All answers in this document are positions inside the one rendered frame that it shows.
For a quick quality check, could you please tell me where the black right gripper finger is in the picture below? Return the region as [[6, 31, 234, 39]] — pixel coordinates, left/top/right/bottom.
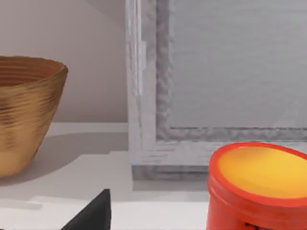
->
[[60, 188, 112, 230]]

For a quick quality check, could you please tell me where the brown woven basket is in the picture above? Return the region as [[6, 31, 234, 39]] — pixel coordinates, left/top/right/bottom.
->
[[0, 56, 69, 178]]

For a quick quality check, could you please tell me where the red can with yellow lid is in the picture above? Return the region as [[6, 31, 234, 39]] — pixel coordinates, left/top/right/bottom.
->
[[206, 141, 307, 230]]

